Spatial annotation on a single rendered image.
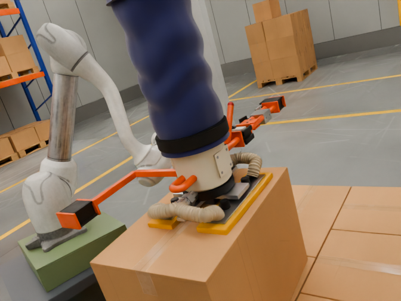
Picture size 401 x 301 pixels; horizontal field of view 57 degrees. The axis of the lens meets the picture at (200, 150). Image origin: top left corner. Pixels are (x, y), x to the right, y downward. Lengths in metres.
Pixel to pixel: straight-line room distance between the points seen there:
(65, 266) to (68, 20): 10.74
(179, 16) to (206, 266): 0.63
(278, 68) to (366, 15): 3.05
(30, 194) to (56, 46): 0.56
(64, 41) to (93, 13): 11.16
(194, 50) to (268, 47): 7.10
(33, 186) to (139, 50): 0.76
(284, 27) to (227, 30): 3.84
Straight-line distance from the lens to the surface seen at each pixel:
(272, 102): 1.60
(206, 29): 4.21
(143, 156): 1.41
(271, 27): 8.01
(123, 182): 1.24
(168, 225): 1.12
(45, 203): 1.54
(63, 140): 1.69
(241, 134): 1.29
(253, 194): 1.14
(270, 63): 8.14
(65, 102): 1.66
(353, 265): 1.50
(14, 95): 10.45
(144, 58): 1.00
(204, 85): 1.03
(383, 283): 1.42
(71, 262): 1.50
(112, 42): 12.82
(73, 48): 1.48
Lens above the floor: 1.46
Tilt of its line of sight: 17 degrees down
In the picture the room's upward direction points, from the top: 16 degrees counter-clockwise
